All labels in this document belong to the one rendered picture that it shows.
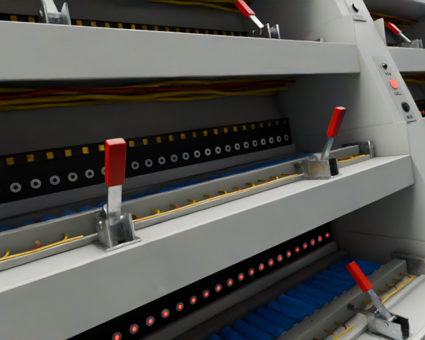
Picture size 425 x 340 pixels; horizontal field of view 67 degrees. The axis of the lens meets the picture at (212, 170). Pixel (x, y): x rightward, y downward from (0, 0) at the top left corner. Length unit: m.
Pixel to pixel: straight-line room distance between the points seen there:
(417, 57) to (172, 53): 0.56
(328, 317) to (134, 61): 0.36
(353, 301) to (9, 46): 0.46
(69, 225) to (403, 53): 0.65
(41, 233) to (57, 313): 0.08
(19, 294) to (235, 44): 0.32
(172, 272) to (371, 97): 0.44
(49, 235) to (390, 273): 0.45
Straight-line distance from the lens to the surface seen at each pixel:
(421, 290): 0.56
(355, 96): 0.60
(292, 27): 0.69
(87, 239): 0.29
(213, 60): 0.38
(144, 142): 0.46
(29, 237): 0.30
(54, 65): 0.31
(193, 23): 0.71
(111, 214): 0.26
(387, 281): 0.55
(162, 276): 0.27
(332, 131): 0.40
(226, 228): 0.29
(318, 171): 0.42
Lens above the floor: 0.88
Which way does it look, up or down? 11 degrees up
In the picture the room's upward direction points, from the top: 20 degrees counter-clockwise
